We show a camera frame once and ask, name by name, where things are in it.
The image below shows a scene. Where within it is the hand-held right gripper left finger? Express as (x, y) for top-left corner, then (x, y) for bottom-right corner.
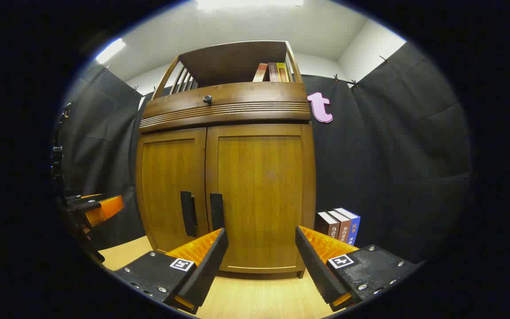
(112, 228), (229, 315)

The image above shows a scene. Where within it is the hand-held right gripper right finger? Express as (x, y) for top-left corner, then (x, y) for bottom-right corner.
(295, 225), (425, 312)

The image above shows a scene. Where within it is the black door handle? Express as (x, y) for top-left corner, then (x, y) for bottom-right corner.
(180, 191), (198, 237)
(209, 193), (225, 232)

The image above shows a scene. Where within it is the wooden cabinet door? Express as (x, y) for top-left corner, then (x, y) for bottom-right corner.
(135, 128), (208, 254)
(205, 123), (317, 273)

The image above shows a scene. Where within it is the wooden double-door shoe cabinet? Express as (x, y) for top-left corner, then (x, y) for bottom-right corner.
(135, 41), (317, 279)

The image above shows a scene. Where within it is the wooden cabinet drawer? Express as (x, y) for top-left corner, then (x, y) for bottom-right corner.
(142, 82), (310, 120)

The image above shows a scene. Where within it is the dark brown hardcover book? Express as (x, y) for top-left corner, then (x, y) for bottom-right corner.
(315, 211), (340, 240)

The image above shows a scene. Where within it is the blue hardcover book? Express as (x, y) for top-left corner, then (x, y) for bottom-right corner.
(335, 207), (361, 247)

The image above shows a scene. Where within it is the black backdrop cloth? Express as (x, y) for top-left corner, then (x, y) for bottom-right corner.
(54, 41), (472, 266)

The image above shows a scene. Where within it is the narrow ceiling light panel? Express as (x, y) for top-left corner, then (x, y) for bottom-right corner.
(95, 38), (126, 65)

